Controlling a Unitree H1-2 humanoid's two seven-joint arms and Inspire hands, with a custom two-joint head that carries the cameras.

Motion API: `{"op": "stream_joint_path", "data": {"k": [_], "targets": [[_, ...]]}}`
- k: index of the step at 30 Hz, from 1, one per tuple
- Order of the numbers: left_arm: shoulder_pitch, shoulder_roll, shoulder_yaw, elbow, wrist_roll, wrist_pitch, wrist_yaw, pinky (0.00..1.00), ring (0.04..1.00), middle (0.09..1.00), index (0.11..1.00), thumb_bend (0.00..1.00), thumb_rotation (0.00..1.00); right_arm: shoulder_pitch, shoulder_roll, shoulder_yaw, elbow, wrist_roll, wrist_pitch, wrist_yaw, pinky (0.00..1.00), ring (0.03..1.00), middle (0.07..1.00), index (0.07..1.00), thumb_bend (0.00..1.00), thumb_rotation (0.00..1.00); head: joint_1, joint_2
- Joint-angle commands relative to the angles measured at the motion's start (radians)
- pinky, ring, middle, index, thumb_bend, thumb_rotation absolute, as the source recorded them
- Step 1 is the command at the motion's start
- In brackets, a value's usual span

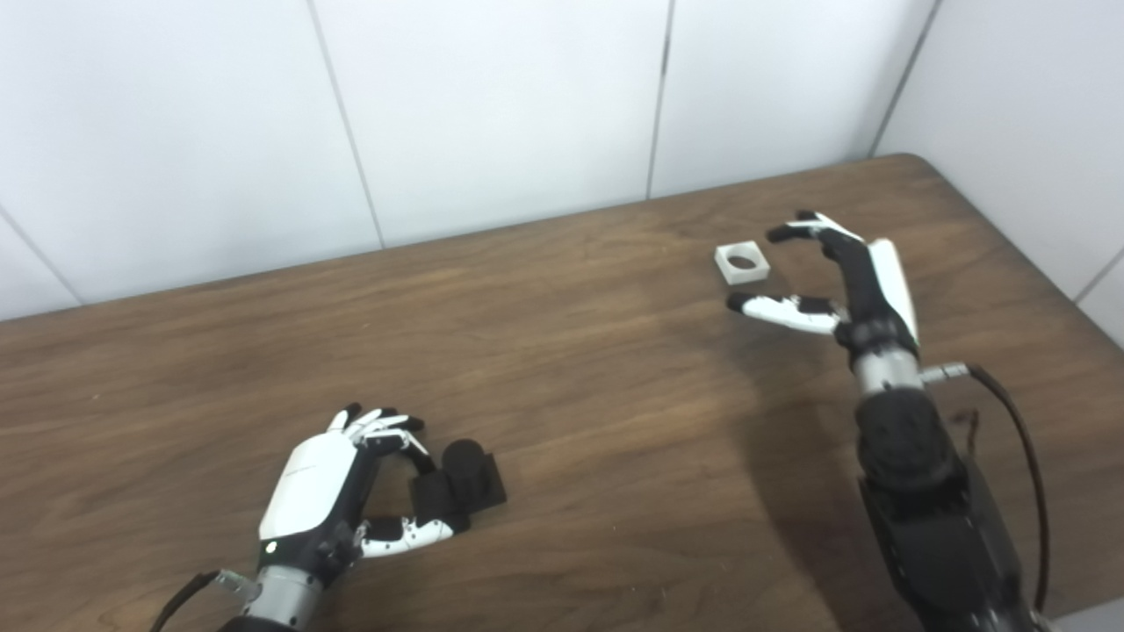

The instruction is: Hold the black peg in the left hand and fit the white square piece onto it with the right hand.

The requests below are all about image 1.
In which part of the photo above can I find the white and black left hand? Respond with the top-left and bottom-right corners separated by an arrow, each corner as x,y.
257,403 -> 458,585

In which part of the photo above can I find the white and black right hand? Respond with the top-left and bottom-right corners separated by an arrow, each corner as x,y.
725,211 -> 921,356

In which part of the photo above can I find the white square piece with hole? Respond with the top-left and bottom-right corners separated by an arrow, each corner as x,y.
714,239 -> 772,285

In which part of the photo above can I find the black peg with square base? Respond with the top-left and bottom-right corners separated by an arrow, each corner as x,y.
408,438 -> 508,534

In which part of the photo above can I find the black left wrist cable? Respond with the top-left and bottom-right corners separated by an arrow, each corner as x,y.
149,571 -> 260,632

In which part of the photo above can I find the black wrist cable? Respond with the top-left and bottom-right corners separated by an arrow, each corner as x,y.
149,571 -> 260,632
920,363 -> 1052,615

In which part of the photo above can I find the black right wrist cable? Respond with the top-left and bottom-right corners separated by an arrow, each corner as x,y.
920,363 -> 1052,615

